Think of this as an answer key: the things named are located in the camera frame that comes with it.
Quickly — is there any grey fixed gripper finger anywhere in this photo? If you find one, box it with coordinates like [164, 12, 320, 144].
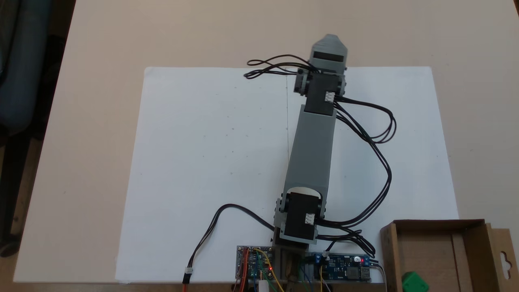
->
[312, 34, 348, 53]

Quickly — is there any green die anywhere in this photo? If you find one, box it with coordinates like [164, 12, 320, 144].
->
[401, 271, 430, 292]

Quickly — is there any white paper sheet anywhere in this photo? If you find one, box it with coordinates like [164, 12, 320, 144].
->
[115, 66, 460, 284]

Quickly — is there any blue power circuit board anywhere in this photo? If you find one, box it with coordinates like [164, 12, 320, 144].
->
[310, 253, 372, 282]

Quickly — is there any brown cardboard box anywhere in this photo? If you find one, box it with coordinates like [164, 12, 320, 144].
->
[380, 219, 518, 292]

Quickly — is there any controller circuit board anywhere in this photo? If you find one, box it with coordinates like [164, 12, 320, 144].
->
[236, 245, 277, 281]

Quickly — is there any blue office chair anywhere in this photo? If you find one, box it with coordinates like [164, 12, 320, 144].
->
[0, 0, 76, 258]

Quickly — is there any black gripper servo cable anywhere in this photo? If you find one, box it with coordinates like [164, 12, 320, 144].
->
[243, 54, 313, 80]

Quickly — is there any black forearm servo cable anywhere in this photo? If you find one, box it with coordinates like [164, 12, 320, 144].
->
[316, 97, 397, 228]

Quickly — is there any black base servo cable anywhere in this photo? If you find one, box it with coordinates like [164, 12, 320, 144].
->
[315, 229, 376, 265]

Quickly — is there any yellow jumper wire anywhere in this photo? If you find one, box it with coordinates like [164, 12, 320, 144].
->
[252, 247, 285, 292]

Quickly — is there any black cable with connector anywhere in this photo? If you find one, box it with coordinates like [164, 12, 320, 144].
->
[182, 204, 277, 292]

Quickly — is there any orange wire bundle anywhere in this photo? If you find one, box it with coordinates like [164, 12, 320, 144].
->
[182, 248, 249, 292]

